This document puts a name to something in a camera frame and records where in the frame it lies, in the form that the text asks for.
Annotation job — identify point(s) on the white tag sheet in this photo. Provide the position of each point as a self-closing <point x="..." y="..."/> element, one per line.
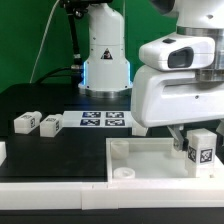
<point x="101" y="119"/>

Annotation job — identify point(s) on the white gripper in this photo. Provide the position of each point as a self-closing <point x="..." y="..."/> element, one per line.
<point x="166" y="90"/>

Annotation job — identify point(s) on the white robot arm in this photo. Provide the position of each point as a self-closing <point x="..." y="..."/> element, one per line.
<point x="106" y="71"/>

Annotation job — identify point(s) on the white square tabletop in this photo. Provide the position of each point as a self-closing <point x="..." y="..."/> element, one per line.
<point x="153" y="158"/>

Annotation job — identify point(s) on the white U-shaped fence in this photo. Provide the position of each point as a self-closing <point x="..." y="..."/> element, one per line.
<point x="149" y="193"/>

